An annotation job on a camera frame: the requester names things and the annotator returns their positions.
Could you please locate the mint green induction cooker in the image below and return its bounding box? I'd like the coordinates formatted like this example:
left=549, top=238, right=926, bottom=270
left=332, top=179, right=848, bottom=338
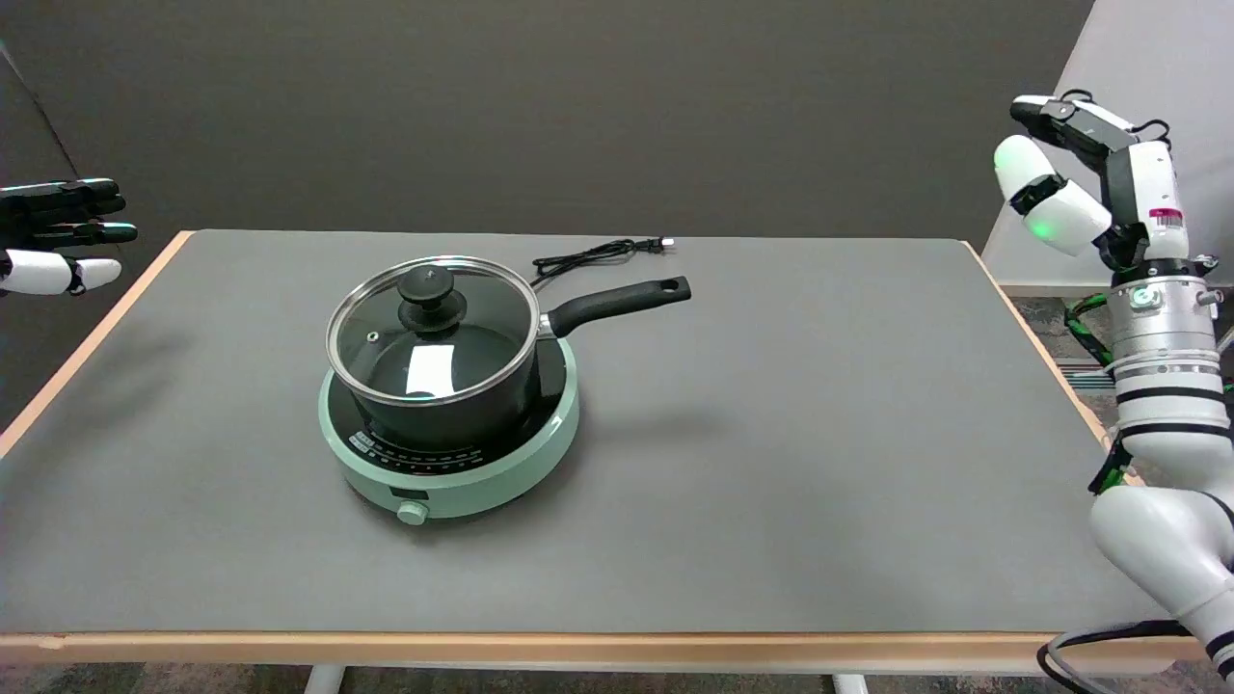
left=318, top=337, right=582, bottom=527

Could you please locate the black saucepan with long handle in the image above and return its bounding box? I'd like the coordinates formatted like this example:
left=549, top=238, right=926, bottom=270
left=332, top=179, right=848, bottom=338
left=333, top=276, right=693, bottom=452

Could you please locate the glass pot lid black knob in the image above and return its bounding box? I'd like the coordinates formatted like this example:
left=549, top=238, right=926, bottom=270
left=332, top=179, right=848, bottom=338
left=325, top=255, right=542, bottom=408

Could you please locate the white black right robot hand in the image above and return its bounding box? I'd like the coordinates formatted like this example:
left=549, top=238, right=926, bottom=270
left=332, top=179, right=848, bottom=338
left=993, top=90, right=1192, bottom=274

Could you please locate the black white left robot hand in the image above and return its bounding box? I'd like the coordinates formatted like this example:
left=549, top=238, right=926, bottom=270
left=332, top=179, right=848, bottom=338
left=0, top=178, right=139, bottom=297

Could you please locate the black power cord with plug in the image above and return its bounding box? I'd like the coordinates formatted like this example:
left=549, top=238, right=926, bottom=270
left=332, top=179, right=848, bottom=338
left=531, top=237, right=673, bottom=287

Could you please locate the floor vent grille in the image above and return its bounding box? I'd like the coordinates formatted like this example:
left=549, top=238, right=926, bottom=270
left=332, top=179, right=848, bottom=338
left=1059, top=359, right=1121, bottom=392

